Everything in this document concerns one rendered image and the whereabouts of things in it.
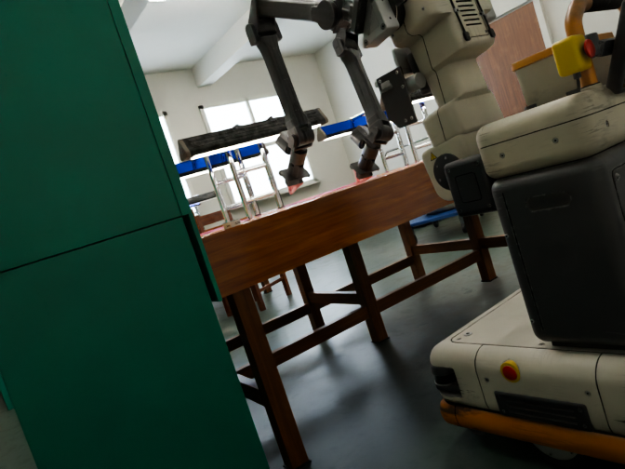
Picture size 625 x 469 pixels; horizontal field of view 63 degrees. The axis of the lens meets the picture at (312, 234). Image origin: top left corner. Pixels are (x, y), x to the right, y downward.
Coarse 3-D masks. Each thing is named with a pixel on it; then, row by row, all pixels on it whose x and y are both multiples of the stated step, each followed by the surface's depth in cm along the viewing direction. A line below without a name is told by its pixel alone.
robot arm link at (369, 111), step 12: (336, 48) 189; (348, 48) 188; (348, 60) 189; (360, 60) 189; (348, 72) 190; (360, 72) 186; (360, 84) 186; (360, 96) 186; (372, 96) 184; (372, 108) 183; (372, 120) 182; (384, 120) 183; (384, 132) 180
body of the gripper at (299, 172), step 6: (288, 162) 180; (288, 168) 181; (294, 168) 179; (300, 168) 180; (282, 174) 182; (288, 174) 182; (294, 174) 181; (300, 174) 182; (306, 174) 184; (288, 180) 180; (294, 180) 181
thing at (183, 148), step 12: (264, 120) 197; (276, 120) 199; (312, 120) 205; (324, 120) 207; (216, 132) 186; (228, 132) 188; (240, 132) 190; (252, 132) 191; (264, 132) 193; (276, 132) 196; (180, 144) 179; (192, 144) 180; (204, 144) 181; (216, 144) 183; (228, 144) 185; (180, 156) 182; (192, 156) 180
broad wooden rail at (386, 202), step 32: (352, 192) 175; (384, 192) 182; (416, 192) 190; (256, 224) 156; (288, 224) 162; (320, 224) 168; (352, 224) 174; (384, 224) 181; (224, 256) 150; (256, 256) 155; (288, 256) 161; (320, 256) 166; (224, 288) 149
